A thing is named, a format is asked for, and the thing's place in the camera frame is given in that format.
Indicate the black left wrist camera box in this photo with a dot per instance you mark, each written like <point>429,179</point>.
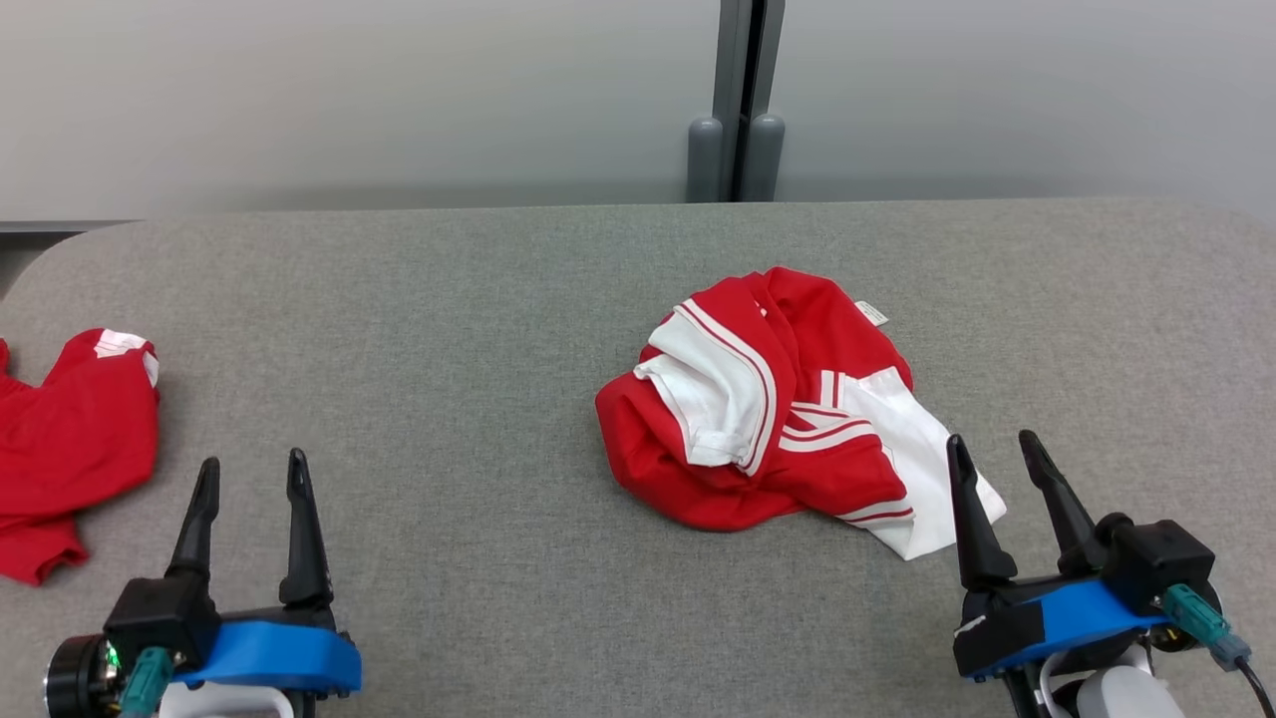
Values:
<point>159,613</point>

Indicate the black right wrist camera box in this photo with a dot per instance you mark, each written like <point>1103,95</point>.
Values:
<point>1156,558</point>

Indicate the grey partition post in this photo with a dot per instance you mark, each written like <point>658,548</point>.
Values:
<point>736,100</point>

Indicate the red white jersey shirt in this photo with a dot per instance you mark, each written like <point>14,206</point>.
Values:
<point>778,399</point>

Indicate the red shorts with white stripes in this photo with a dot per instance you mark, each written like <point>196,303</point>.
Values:
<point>70,439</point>

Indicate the grey fabric covered surface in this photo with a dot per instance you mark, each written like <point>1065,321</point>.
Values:
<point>449,399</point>

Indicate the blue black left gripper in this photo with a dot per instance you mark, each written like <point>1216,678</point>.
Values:
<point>279,658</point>

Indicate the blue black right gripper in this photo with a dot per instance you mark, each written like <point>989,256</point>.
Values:
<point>1057,623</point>

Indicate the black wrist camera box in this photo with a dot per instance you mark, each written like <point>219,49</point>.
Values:
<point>159,613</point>
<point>1156,558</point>

